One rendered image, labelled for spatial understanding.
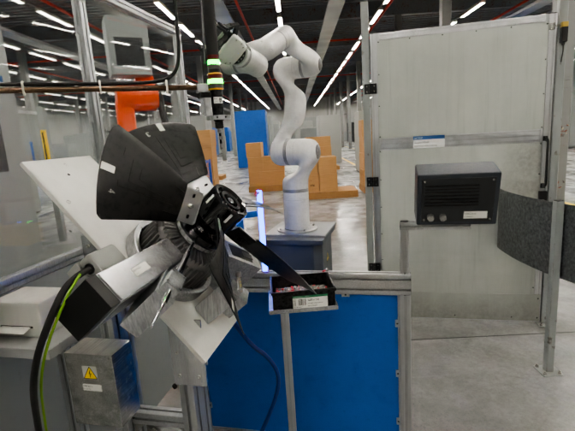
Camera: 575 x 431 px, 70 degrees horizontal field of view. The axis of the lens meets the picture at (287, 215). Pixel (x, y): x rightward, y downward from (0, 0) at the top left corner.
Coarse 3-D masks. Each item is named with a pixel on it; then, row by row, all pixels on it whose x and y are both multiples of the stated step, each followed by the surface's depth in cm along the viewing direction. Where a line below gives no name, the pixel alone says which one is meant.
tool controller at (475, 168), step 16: (416, 176) 142; (432, 176) 137; (448, 176) 136; (464, 176) 135; (480, 176) 134; (496, 176) 133; (416, 192) 144; (432, 192) 139; (448, 192) 138; (464, 192) 137; (480, 192) 136; (496, 192) 135; (416, 208) 145; (432, 208) 142; (448, 208) 140; (464, 208) 139; (480, 208) 138; (496, 208) 138; (432, 224) 145
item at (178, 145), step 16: (144, 128) 121; (176, 128) 127; (192, 128) 130; (144, 144) 119; (160, 144) 121; (176, 144) 122; (192, 144) 125; (176, 160) 119; (192, 160) 121; (192, 176) 118
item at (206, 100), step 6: (198, 84) 114; (204, 84) 114; (198, 90) 114; (204, 90) 114; (198, 96) 117; (204, 96) 114; (210, 96) 115; (204, 102) 116; (210, 102) 116; (204, 108) 117; (210, 108) 116; (204, 114) 118; (210, 114) 116; (210, 120) 117
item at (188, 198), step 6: (186, 192) 105; (192, 192) 107; (198, 192) 108; (186, 198) 106; (192, 198) 107; (198, 198) 109; (186, 204) 106; (198, 204) 109; (180, 210) 105; (186, 210) 106; (192, 210) 108; (198, 210) 109; (180, 216) 105; (186, 216) 106; (192, 216) 108; (186, 222) 107; (192, 222) 108
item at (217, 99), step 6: (210, 90) 116; (216, 90) 115; (216, 96) 116; (216, 102) 116; (222, 102) 117; (216, 108) 116; (222, 108) 118; (216, 114) 117; (222, 114) 118; (216, 120) 117; (222, 120) 118; (216, 126) 118; (222, 126) 118
